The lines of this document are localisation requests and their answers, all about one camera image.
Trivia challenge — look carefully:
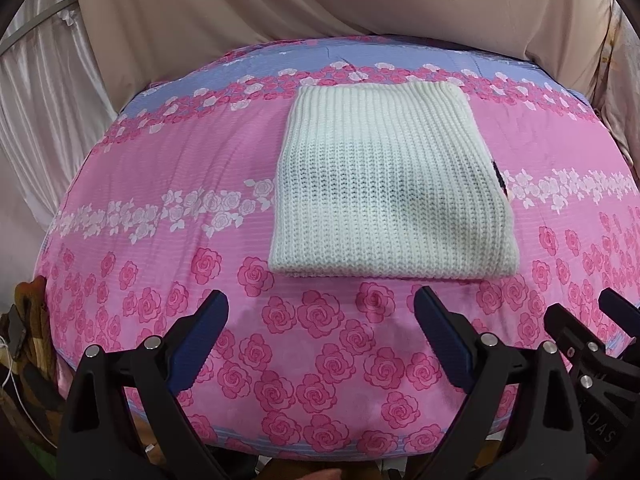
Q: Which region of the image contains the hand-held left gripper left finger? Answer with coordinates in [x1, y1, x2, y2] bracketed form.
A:
[57, 289, 231, 480]

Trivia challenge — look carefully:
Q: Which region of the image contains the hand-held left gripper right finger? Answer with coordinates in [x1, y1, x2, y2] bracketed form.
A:
[412, 285, 587, 480]

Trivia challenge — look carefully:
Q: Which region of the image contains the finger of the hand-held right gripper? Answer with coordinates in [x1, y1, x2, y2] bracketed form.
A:
[599, 287, 640, 337]
[544, 304, 613, 380]

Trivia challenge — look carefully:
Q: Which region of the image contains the white knit sweater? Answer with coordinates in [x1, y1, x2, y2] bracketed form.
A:
[267, 82, 520, 280]

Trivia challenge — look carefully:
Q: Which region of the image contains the brown padded object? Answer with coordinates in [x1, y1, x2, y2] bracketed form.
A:
[0, 280, 68, 461]

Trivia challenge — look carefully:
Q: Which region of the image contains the pink floral blanket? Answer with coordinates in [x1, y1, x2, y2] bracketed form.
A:
[30, 35, 640, 461]

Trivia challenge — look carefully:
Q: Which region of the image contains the cream patterned cloth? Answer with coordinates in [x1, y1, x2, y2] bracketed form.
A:
[587, 7, 640, 173]

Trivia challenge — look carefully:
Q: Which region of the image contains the white satin curtain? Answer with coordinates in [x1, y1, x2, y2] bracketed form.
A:
[0, 5, 118, 221]

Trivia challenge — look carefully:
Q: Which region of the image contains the beige curtain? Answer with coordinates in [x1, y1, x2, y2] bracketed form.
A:
[75, 0, 626, 106]

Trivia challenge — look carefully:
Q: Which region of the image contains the curved white rod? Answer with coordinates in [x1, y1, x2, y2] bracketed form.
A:
[0, 2, 80, 55]

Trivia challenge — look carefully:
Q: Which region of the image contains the white cable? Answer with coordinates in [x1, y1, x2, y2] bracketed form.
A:
[0, 335, 17, 392]

